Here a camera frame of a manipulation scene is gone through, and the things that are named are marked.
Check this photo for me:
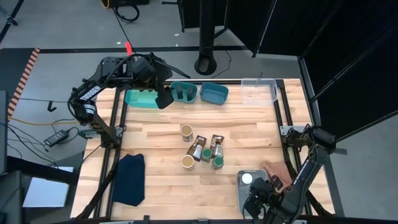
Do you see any long black floor cable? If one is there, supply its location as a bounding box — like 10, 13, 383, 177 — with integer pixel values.
111, 7, 137, 57

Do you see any green-lid spice jar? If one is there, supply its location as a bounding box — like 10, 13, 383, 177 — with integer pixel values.
200, 148, 213, 164
212, 156, 225, 170

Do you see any clear plastic bin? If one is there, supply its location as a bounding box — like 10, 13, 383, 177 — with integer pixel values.
240, 77, 279, 108

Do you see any black equipment case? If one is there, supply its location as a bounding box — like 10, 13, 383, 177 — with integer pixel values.
99, 0, 150, 9

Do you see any navy blue cloth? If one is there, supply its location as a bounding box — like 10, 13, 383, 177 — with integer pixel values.
111, 152, 146, 207

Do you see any blue plastic bin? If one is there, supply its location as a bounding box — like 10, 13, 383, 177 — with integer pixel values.
199, 82, 229, 106

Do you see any gold-lid spice jar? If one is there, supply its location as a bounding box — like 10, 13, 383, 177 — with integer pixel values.
180, 124, 195, 143
180, 154, 196, 171

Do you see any grey table stand leg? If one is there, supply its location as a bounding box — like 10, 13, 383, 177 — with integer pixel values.
319, 145, 348, 218

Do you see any brown foil spice packet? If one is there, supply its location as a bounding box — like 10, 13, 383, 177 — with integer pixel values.
209, 134, 225, 158
186, 135, 208, 162

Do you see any white-lid spice jar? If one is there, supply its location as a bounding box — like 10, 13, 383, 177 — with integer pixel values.
241, 172, 254, 187

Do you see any white board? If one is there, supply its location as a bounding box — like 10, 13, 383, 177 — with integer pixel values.
22, 166, 75, 208

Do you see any black tripod leg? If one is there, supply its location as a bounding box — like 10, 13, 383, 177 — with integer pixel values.
0, 0, 25, 43

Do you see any dark side desk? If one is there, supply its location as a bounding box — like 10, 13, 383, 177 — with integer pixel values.
0, 154, 85, 224

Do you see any grey plastic bin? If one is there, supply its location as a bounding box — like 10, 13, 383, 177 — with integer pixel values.
236, 169, 270, 219

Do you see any coiled black cable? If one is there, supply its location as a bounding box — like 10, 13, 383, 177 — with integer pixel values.
114, 4, 141, 24

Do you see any black tower pole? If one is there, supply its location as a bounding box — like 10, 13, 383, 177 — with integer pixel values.
193, 0, 218, 76

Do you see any black power adapter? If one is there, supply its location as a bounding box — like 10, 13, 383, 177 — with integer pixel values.
43, 129, 70, 148

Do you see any small teal plastic bin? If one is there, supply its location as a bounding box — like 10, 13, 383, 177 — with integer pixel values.
169, 81, 199, 104

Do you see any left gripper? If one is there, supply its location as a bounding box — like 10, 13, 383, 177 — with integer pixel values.
129, 52, 175, 110

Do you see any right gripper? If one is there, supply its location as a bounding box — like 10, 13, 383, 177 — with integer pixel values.
247, 177, 285, 217

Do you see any black curtain panel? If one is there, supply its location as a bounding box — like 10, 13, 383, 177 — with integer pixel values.
176, 0, 229, 34
257, 0, 398, 147
224, 0, 278, 59

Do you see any black hazard-striped mat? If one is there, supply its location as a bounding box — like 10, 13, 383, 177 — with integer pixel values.
0, 47, 41, 119

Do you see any turquoise translucent tray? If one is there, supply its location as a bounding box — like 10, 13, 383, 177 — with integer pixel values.
124, 88, 161, 110

